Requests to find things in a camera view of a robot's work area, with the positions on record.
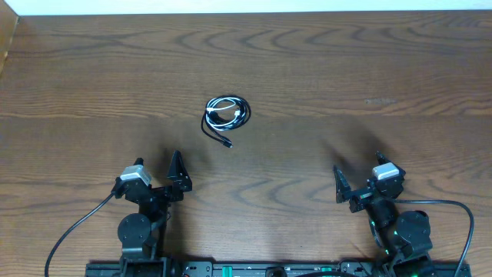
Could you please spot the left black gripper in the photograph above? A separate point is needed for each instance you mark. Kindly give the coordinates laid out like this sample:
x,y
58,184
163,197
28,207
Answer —
x,y
181,186

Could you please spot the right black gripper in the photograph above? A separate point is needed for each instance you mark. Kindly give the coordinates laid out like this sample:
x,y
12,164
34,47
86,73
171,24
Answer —
x,y
360,199

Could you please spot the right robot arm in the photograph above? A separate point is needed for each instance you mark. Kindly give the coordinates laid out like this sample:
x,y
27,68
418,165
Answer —
x,y
403,236

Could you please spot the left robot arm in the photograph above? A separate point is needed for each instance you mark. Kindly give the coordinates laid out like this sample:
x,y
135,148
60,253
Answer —
x,y
142,232

